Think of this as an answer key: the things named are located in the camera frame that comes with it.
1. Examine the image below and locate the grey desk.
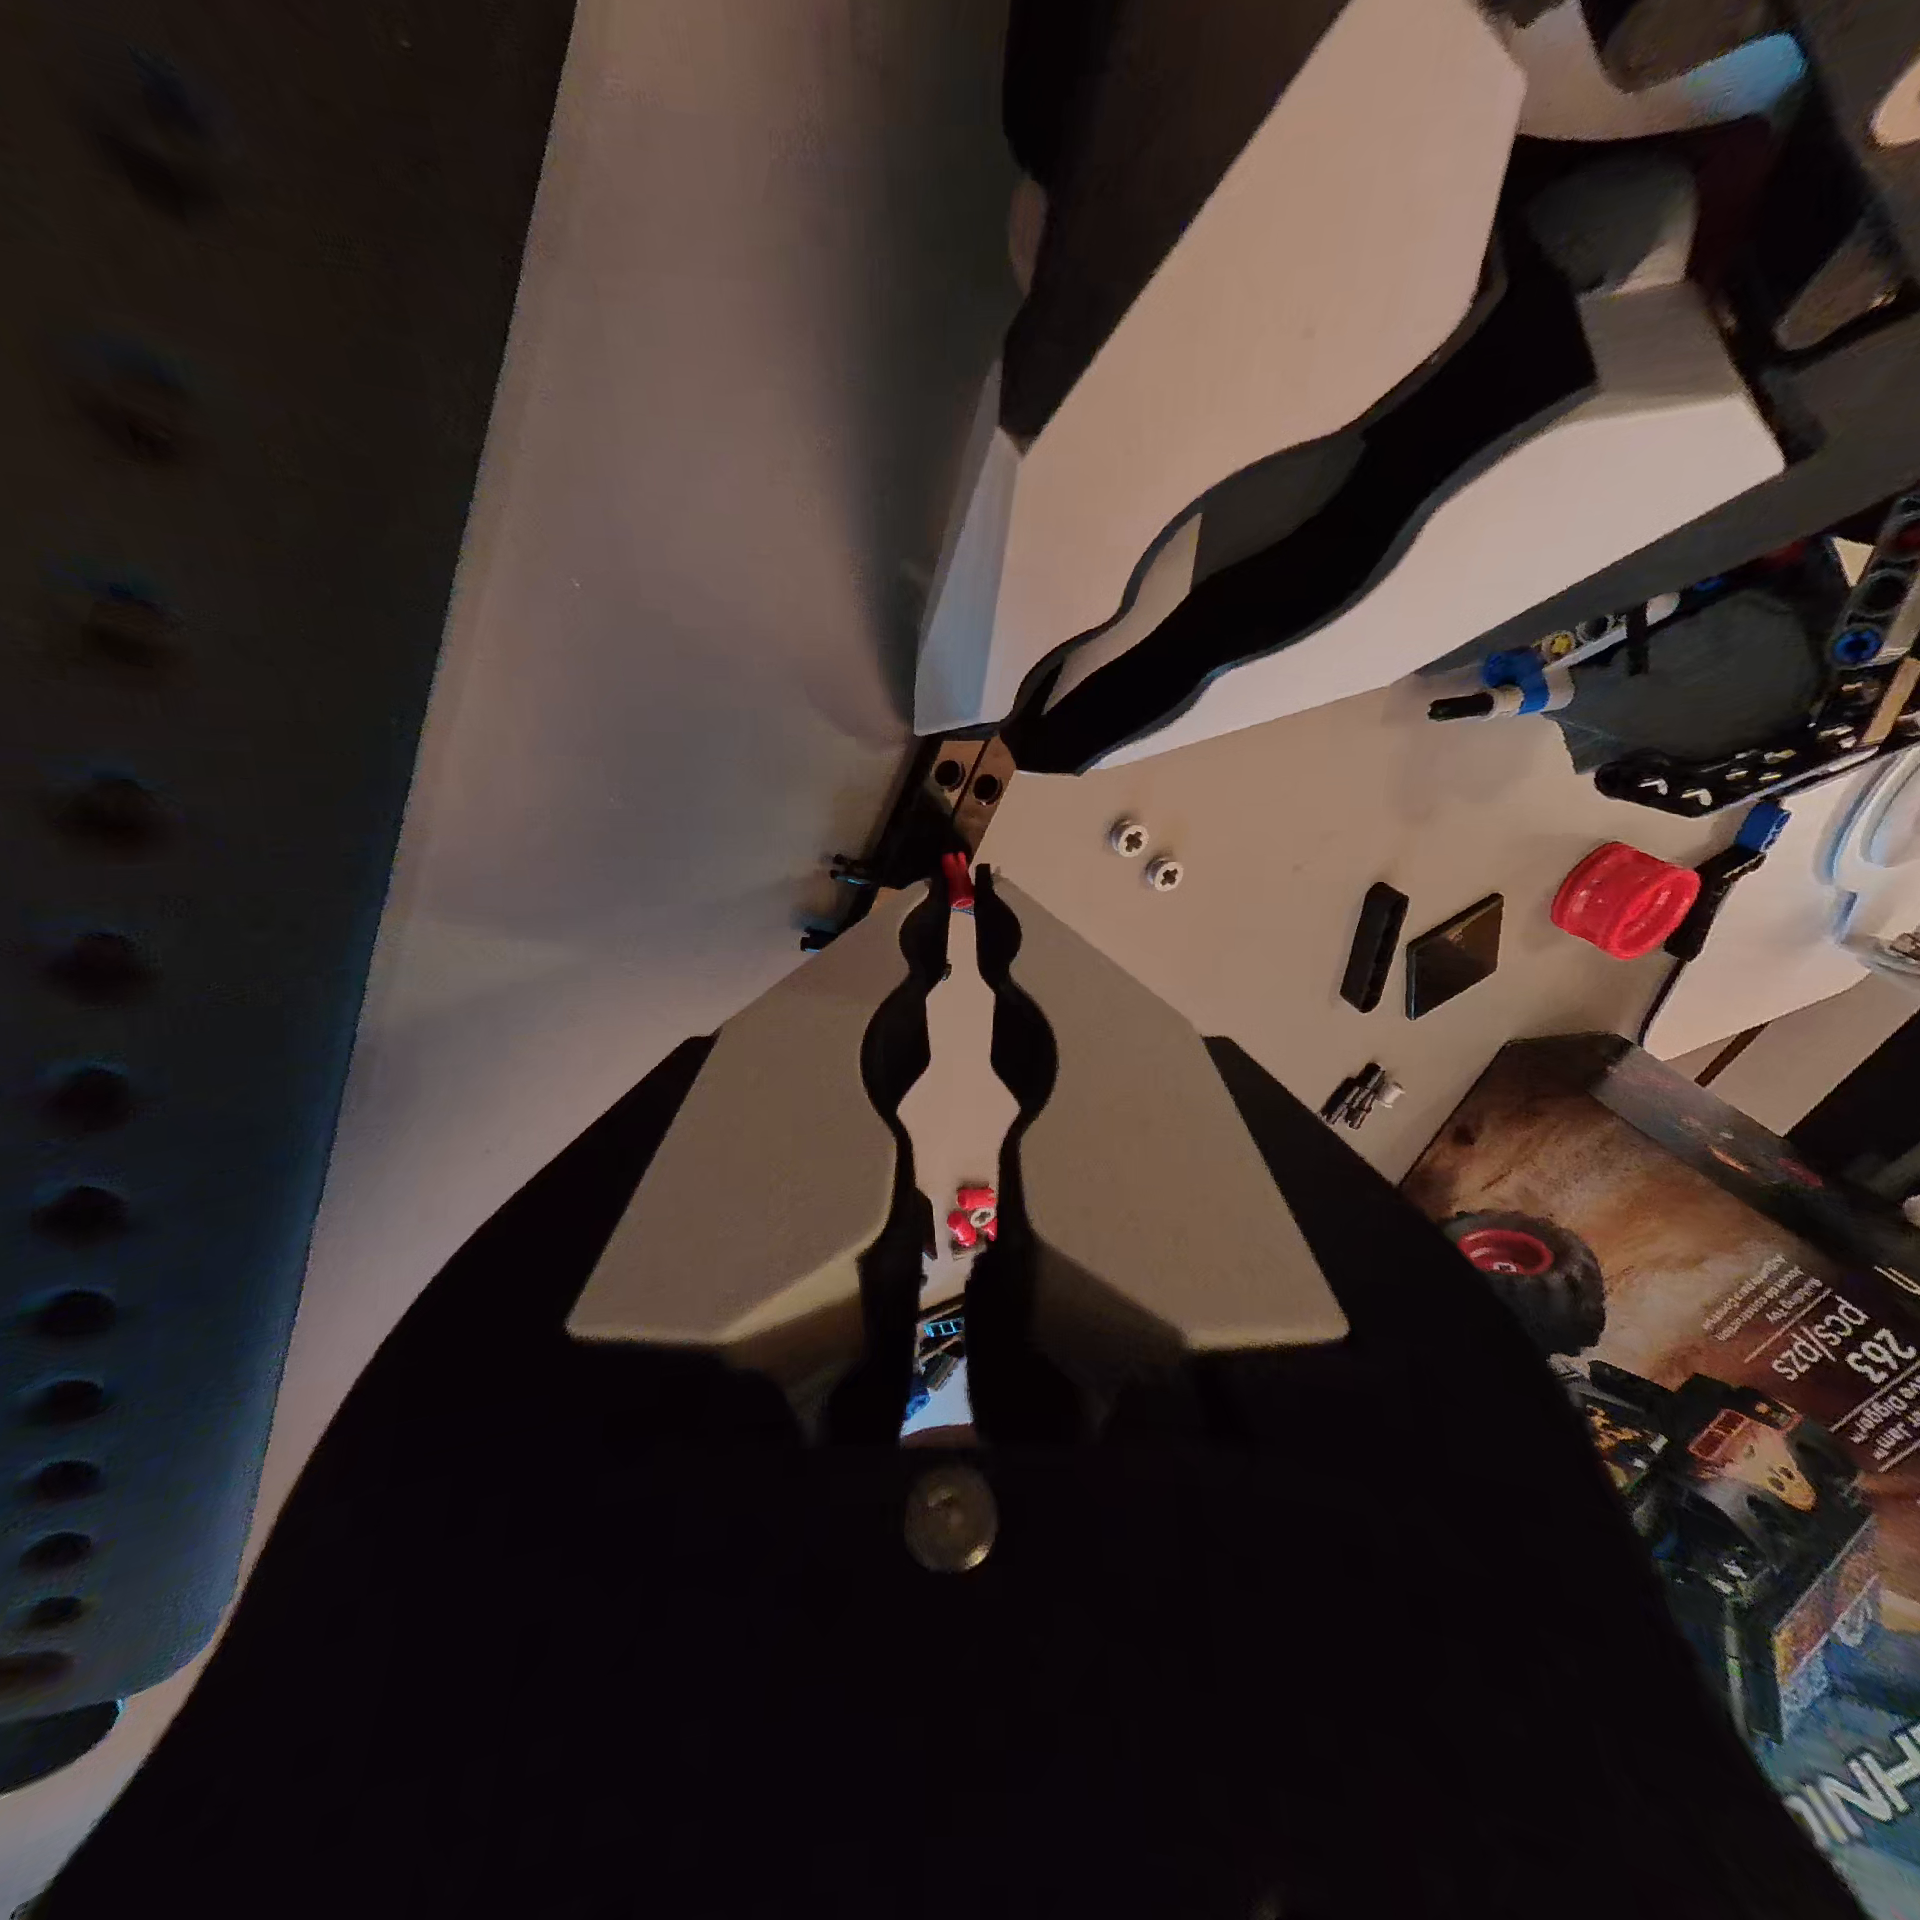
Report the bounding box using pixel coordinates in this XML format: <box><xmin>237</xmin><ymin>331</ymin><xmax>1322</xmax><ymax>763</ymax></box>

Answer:
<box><xmin>226</xmin><ymin>0</ymin><xmax>1920</xmax><ymax>1728</ymax></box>

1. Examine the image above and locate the dark printed toy box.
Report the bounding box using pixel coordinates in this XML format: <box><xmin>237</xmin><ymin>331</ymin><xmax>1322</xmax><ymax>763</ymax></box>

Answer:
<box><xmin>1401</xmin><ymin>1034</ymin><xmax>1920</xmax><ymax>1920</ymax></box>

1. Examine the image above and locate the short black brick beam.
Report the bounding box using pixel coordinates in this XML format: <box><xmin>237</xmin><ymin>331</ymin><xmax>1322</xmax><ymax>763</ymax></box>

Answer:
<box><xmin>1338</xmin><ymin>884</ymin><xmax>1410</xmax><ymax>1008</ymax></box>

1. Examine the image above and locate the black perforated panel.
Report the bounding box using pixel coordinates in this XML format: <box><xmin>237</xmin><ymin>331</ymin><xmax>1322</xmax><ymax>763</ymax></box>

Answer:
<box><xmin>0</xmin><ymin>0</ymin><xmax>580</xmax><ymax>1788</ymax></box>

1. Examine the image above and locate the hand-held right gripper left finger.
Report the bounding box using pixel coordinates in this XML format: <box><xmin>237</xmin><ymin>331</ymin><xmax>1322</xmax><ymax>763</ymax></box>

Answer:
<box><xmin>564</xmin><ymin>881</ymin><xmax>953</xmax><ymax>1449</ymax></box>

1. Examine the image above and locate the toy brick truck model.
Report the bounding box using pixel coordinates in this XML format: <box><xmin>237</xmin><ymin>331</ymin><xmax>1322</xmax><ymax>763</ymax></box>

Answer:
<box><xmin>1426</xmin><ymin>488</ymin><xmax>1920</xmax><ymax>820</ymax></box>

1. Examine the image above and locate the black smooth square tile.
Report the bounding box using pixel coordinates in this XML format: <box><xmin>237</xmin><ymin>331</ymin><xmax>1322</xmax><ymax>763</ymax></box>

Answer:
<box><xmin>1403</xmin><ymin>896</ymin><xmax>1507</xmax><ymax>1024</ymax></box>

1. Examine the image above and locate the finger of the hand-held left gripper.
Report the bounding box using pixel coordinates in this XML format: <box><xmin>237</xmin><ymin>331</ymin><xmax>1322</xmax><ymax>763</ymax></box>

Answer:
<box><xmin>916</xmin><ymin>0</ymin><xmax>1526</xmax><ymax>738</ymax></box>
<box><xmin>1025</xmin><ymin>147</ymin><xmax>1797</xmax><ymax>775</ymax></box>

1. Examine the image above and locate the white book stand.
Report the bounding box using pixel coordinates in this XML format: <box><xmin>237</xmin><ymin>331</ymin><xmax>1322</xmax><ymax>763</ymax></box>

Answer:
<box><xmin>1649</xmin><ymin>734</ymin><xmax>1920</xmax><ymax>1062</ymax></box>

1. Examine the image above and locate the red toy wheel hub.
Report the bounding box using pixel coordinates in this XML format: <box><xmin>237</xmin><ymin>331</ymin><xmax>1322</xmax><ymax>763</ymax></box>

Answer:
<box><xmin>1550</xmin><ymin>843</ymin><xmax>1704</xmax><ymax>961</ymax></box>

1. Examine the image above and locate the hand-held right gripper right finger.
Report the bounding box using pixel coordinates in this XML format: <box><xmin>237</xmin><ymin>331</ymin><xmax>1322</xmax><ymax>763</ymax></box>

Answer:
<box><xmin>968</xmin><ymin>865</ymin><xmax>1353</xmax><ymax>1449</ymax></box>

